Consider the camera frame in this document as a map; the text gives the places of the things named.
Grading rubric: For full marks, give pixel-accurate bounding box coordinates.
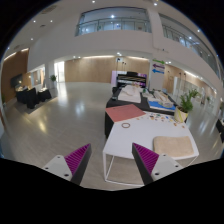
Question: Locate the white table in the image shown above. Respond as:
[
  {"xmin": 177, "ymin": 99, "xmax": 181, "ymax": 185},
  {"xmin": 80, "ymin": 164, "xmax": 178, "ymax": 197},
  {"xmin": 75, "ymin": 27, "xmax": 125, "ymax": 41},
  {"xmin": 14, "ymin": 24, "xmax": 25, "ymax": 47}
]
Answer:
[{"xmin": 102, "ymin": 112, "xmax": 200, "ymax": 188}]

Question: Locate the direction arrow sign pillar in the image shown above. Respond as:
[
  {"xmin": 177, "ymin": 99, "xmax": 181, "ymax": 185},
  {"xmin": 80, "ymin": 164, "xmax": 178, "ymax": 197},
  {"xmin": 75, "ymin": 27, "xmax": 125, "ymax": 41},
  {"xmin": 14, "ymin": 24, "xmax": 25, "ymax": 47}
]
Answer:
[{"xmin": 149, "ymin": 58, "xmax": 165, "ymax": 90}]

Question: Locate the white architectural model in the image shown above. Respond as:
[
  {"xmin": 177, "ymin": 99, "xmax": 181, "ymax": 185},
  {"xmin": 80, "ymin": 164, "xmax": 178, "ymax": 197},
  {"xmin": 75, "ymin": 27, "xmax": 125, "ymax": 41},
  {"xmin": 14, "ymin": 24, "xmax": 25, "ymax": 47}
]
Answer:
[{"xmin": 118, "ymin": 85, "xmax": 141, "ymax": 103}]

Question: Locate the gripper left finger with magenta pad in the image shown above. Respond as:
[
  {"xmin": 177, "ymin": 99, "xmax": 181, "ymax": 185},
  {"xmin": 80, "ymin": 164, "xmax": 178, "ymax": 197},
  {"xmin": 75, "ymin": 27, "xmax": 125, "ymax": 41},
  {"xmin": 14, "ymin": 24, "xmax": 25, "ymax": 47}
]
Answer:
[{"xmin": 43, "ymin": 144, "xmax": 92, "ymax": 185}]

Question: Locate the wall television screen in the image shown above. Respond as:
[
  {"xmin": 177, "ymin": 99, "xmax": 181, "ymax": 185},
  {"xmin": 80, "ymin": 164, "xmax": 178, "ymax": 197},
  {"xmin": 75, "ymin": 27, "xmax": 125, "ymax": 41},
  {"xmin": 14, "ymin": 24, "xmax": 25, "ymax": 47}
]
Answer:
[{"xmin": 10, "ymin": 74, "xmax": 22, "ymax": 88}]

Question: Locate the dark display screen stand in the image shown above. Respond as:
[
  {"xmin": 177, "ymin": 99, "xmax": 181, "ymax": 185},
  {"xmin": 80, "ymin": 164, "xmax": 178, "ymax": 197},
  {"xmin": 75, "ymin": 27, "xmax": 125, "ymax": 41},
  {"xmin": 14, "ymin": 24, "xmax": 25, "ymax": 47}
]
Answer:
[{"xmin": 116, "ymin": 72, "xmax": 147, "ymax": 88}]

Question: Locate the distant potted plant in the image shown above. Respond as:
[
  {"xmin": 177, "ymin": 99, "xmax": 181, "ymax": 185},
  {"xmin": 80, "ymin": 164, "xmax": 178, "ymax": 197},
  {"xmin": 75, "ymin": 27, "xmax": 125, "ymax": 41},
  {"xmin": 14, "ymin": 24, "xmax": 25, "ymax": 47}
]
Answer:
[{"xmin": 50, "ymin": 75, "xmax": 57, "ymax": 88}]

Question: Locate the blue mat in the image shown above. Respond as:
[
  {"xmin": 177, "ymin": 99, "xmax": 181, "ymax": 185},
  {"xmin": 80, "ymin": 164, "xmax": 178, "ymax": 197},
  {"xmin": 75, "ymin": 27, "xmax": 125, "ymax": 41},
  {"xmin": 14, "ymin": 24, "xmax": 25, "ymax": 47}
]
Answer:
[{"xmin": 148, "ymin": 101, "xmax": 176, "ymax": 112}]

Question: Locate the black display table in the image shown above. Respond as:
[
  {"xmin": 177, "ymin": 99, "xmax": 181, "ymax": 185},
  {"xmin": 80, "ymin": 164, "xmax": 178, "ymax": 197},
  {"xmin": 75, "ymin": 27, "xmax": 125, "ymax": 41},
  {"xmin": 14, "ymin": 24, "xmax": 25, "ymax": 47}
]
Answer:
[{"xmin": 104, "ymin": 87, "xmax": 178, "ymax": 139}]

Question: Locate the black draped table group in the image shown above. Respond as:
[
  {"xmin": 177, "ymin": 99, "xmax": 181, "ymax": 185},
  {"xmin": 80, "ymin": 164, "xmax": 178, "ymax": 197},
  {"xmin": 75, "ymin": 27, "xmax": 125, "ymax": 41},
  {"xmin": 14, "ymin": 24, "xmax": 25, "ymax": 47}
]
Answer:
[{"xmin": 16, "ymin": 88, "xmax": 52, "ymax": 109}]

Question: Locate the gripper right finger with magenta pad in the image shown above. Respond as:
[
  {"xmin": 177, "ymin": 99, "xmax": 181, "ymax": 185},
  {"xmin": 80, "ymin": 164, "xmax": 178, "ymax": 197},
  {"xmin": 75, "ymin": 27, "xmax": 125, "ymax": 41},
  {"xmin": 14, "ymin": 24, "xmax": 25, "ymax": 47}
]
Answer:
[{"xmin": 132, "ymin": 143, "xmax": 182, "ymax": 185}]

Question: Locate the potted green plant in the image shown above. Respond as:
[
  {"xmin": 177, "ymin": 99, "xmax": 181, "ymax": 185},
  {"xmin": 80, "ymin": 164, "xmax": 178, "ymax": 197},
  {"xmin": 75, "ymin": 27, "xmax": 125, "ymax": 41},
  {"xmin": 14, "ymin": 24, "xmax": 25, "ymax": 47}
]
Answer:
[{"xmin": 174, "ymin": 89, "xmax": 199, "ymax": 123}]

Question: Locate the pink mat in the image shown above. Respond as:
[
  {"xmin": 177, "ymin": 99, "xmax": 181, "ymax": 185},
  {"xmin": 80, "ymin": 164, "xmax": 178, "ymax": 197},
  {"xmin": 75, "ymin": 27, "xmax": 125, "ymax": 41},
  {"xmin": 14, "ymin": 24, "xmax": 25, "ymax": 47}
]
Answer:
[{"xmin": 105, "ymin": 104, "xmax": 144, "ymax": 122}]

